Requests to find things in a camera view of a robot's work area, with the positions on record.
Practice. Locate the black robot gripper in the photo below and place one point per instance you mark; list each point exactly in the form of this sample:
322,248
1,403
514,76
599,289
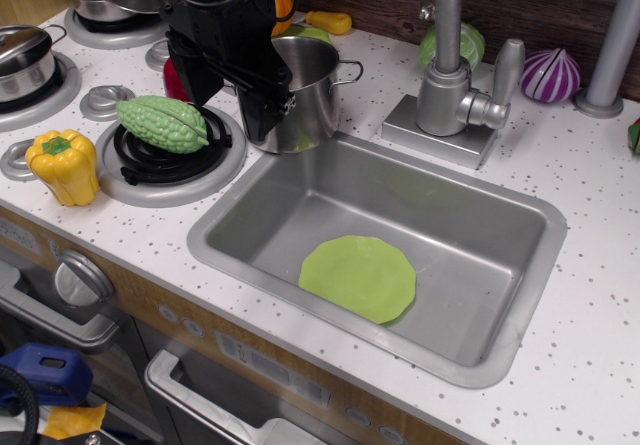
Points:
213,41

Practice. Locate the tall steel pot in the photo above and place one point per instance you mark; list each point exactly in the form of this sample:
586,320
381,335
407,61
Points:
317,73

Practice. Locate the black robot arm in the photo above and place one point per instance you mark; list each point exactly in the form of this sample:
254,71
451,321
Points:
213,42

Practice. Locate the steel pot with lid left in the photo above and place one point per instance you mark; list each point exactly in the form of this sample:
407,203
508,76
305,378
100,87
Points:
27,60

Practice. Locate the grey metal sink basin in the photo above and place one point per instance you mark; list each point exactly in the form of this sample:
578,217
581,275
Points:
436,267

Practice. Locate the red toy vegetable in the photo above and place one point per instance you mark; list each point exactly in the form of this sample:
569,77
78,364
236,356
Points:
172,83

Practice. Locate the green bitter melon toy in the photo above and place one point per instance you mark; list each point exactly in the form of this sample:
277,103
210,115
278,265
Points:
166,123

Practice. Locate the silver stovetop knob rear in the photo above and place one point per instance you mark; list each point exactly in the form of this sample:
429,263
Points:
157,55

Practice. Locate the silver stovetop knob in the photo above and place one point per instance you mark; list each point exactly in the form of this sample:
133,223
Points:
99,103
13,162
157,55

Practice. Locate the orange pumpkin toy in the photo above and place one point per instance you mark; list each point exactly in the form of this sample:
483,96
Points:
284,9

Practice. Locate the black front stove burner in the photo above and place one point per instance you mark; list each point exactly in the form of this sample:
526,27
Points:
145,163

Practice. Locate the yellow plastic toy piece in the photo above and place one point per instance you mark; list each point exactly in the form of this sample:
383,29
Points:
336,23

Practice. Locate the silver stovetop knob middle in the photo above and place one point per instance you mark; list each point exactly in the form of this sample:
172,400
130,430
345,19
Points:
99,103

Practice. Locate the yellow bell pepper toy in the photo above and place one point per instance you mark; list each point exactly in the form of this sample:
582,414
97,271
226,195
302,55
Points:
66,163

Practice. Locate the silver toy faucet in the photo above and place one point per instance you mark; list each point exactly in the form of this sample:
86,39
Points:
450,119

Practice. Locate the green plastic plate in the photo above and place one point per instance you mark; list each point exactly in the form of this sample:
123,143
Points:
364,275

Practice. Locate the silver stovetop knob left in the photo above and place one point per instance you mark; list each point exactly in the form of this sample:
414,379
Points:
13,162

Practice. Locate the green cabbage toy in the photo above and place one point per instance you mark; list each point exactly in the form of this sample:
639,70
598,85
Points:
472,46

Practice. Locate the silver stove knob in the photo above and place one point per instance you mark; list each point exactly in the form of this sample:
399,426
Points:
79,282

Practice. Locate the purple white onion toy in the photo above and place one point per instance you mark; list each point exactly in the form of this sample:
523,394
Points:
550,76

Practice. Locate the grey vertical pole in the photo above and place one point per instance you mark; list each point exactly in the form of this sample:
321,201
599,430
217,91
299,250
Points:
600,99

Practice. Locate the yellow tape piece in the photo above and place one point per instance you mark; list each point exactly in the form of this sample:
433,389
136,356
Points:
65,421

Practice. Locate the red green toy at edge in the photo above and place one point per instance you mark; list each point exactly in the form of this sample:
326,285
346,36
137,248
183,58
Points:
633,137

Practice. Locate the silver oven door handle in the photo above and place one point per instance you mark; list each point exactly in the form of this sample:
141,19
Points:
93,337

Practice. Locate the silver dishwasher door handle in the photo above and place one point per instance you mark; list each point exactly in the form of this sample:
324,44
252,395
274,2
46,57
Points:
209,404

